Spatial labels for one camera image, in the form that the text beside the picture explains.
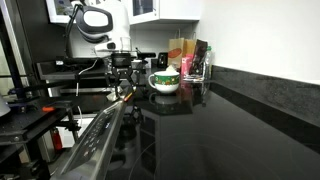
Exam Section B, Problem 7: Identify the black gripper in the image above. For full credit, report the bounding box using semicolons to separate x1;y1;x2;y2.
105;51;141;102

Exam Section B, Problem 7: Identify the red cylinder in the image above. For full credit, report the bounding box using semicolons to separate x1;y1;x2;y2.
50;127;64;152

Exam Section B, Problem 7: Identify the pink box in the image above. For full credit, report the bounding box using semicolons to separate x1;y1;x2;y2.
180;54;195;78

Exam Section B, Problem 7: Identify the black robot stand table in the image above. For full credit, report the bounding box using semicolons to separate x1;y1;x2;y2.
0;98;84;180

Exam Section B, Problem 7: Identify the white wall cabinet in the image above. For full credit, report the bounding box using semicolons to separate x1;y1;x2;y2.
45;0;203;26

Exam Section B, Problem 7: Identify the dark coffee bag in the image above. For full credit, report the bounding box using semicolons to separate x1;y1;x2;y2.
189;38;210;77

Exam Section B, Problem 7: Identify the orange clamp handle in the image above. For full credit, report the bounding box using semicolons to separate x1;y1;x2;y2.
41;105;56;113

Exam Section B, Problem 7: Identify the brown paper bag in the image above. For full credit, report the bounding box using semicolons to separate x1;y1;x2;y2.
167;29;198;69

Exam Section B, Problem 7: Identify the white mug with green band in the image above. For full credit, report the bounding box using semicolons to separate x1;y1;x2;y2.
147;69;181;95

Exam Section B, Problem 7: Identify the clear plastic bottle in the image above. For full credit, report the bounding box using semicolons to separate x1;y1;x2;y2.
202;45;215;83

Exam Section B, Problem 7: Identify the small black device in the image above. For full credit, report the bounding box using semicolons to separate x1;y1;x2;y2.
156;51;170;70

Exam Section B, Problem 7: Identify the white cable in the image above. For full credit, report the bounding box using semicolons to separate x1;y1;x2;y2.
75;57;100;98

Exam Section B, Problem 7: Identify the yellow pencil with pink eraser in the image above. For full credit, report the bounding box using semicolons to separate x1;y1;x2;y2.
122;89;135;103

